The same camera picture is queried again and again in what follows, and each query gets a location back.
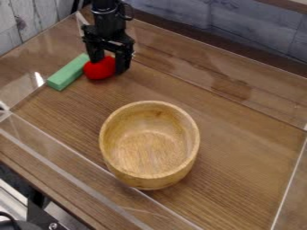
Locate clear acrylic enclosure walls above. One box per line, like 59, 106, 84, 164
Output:
0, 18, 307, 230

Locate wooden bowl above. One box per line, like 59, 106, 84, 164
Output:
99, 101, 200, 190

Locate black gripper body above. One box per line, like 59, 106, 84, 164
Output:
81, 7, 135, 51

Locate red plush fruit green stem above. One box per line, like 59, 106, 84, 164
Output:
83, 56, 115, 80

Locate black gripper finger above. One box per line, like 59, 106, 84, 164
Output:
115, 45, 135, 75
83, 35, 104, 63

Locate black bracket with cable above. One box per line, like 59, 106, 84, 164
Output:
0, 201, 69, 230

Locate green rectangular block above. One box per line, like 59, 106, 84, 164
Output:
47, 53, 88, 91

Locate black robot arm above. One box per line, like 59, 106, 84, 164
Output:
80, 0, 135, 75

